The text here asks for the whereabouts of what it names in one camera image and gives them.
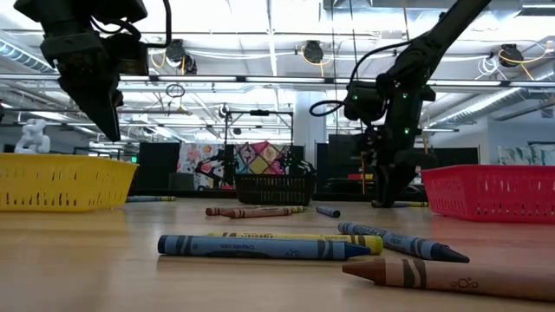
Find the black room panel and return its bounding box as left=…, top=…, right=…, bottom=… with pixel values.
left=137, top=141, right=181, bottom=192

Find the long ceiling light strip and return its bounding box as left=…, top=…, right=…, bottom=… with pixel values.
left=121, top=74, right=555, bottom=89

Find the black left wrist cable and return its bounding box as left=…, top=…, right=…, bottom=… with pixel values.
left=88, top=0, right=173, bottom=49

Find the thin black hanging cable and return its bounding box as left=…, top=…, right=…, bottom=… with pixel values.
left=330, top=0, right=340, bottom=101

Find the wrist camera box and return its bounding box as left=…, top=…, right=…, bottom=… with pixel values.
left=106, top=33, right=151, bottom=77
left=343, top=81, right=387, bottom=127

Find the silver ceiling duct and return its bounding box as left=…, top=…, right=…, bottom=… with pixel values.
left=427, top=71, right=555, bottom=129

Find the brown crayon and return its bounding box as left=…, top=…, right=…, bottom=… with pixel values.
left=221, top=207, right=295, bottom=220
left=205, top=205, right=261, bottom=218
left=342, top=258, right=555, bottom=303

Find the pale patterned cloth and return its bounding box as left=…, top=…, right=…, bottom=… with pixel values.
left=497, top=142, right=555, bottom=166

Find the long black partition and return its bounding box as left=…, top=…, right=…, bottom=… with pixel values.
left=422, top=146, right=480, bottom=171

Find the colourful patterned quilt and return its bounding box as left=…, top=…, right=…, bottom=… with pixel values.
left=176, top=140, right=292, bottom=192

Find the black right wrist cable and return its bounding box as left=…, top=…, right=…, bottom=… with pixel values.
left=309, top=39, right=413, bottom=118

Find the red plastic basket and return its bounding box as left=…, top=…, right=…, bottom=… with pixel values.
left=420, top=164, right=555, bottom=225

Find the neighbouring rig black frame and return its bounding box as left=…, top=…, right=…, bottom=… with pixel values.
left=223, top=110, right=295, bottom=177

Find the black ceiling cable reel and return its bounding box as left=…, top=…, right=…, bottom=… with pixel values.
left=166, top=38, right=199, bottom=75
left=302, top=40, right=325, bottom=65
left=498, top=42, right=526, bottom=68

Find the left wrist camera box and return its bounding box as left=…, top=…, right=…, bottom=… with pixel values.
left=106, top=33, right=151, bottom=77

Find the white column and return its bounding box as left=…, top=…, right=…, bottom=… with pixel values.
left=293, top=90, right=329, bottom=146

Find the yellow plastic basket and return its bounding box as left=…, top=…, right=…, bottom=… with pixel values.
left=0, top=152, right=139, bottom=213

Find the yellow crayon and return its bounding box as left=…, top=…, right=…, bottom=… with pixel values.
left=206, top=231, right=385, bottom=256

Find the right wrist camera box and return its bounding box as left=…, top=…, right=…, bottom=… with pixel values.
left=343, top=81, right=387, bottom=127

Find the black screen panel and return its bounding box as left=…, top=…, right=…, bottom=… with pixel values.
left=328, top=133, right=369, bottom=183

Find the black hanging power cable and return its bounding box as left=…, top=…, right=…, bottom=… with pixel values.
left=349, top=0, right=361, bottom=83

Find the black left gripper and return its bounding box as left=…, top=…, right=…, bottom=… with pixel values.
left=41, top=21, right=126, bottom=143

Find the black plastic basket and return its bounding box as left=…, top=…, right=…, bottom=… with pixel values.
left=233, top=173, right=314, bottom=207

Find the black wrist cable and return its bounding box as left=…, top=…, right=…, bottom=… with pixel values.
left=88, top=0, right=173, bottom=49
left=309, top=39, right=413, bottom=118

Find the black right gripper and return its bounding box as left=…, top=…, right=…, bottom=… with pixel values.
left=359, top=73, right=439, bottom=209

